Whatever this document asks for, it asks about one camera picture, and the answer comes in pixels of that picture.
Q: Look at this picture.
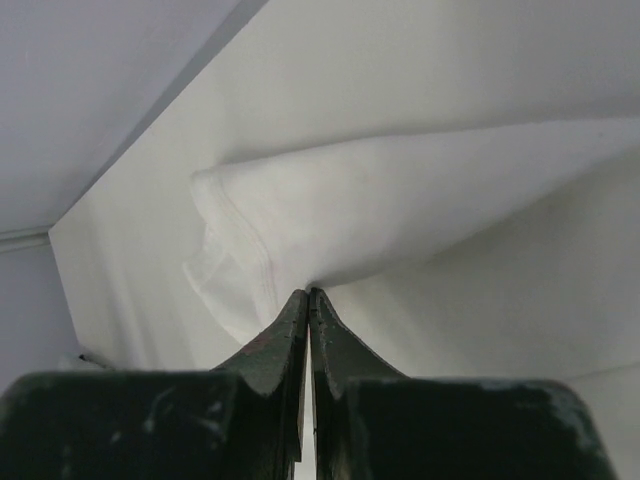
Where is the white daisy print t shirt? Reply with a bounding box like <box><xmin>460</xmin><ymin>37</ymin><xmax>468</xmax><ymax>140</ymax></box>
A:
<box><xmin>184</xmin><ymin>117</ymin><xmax>639</xmax><ymax>378</ymax></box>

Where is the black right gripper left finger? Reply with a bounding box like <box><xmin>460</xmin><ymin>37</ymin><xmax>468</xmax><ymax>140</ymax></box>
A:
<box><xmin>1</xmin><ymin>290</ymin><xmax>308</xmax><ymax>479</ymax></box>

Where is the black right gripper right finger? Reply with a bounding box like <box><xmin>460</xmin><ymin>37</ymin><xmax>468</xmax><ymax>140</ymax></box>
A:
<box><xmin>308</xmin><ymin>289</ymin><xmax>616</xmax><ymax>479</ymax></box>

